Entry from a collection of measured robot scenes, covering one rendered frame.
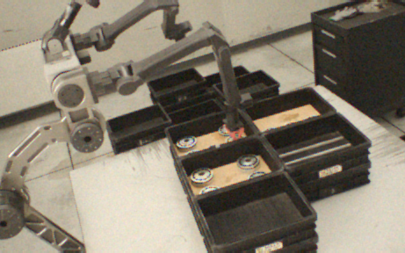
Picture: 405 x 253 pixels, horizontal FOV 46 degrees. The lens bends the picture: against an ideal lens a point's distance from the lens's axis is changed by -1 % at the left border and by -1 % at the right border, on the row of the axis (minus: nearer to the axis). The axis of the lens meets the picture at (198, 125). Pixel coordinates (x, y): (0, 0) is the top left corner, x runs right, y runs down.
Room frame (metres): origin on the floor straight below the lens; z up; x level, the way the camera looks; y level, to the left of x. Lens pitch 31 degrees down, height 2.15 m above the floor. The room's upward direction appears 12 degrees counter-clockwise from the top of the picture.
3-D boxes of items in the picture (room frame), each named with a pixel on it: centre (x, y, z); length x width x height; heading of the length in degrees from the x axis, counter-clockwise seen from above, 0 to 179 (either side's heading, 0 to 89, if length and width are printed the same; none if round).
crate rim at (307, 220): (1.38, -0.13, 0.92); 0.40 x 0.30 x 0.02; 99
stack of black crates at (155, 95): (3.32, 0.10, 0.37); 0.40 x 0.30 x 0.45; 104
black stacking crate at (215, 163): (1.68, -0.09, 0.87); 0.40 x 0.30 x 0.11; 99
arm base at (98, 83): (1.62, 0.32, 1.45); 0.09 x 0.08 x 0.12; 14
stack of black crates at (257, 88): (3.03, -0.38, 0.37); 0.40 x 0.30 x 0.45; 104
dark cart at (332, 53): (3.21, -1.31, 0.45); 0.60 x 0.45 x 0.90; 104
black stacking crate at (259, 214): (1.38, -0.13, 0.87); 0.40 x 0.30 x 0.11; 99
